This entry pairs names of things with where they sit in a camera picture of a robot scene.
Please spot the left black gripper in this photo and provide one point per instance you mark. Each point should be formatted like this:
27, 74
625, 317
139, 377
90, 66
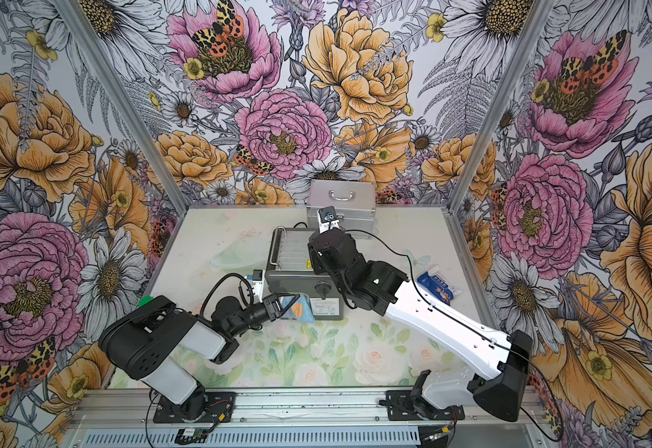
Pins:
274, 306

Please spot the blue patterned cloth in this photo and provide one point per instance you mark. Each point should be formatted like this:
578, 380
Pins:
306, 312

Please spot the grey coffee machine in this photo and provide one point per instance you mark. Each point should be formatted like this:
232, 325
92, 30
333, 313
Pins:
289, 269

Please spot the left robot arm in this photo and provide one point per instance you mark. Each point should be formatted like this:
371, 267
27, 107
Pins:
142, 344

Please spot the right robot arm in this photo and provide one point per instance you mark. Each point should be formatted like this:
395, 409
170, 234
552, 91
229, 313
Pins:
499, 361

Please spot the silver aluminium case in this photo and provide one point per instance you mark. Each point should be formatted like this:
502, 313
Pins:
354, 203

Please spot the green cap white bottle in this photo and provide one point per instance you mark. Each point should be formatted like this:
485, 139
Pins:
144, 300

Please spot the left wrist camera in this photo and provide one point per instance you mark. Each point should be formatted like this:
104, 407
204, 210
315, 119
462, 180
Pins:
255, 287

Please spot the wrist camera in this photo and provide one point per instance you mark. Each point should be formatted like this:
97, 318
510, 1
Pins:
328, 219
255, 287

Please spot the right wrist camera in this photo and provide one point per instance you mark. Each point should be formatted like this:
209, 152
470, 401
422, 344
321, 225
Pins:
328, 219

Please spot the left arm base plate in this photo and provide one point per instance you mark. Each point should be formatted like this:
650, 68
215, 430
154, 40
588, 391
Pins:
208, 407

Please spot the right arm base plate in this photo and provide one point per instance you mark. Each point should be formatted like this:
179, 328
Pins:
402, 405

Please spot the aluminium front rail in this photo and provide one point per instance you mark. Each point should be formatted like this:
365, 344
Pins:
297, 417

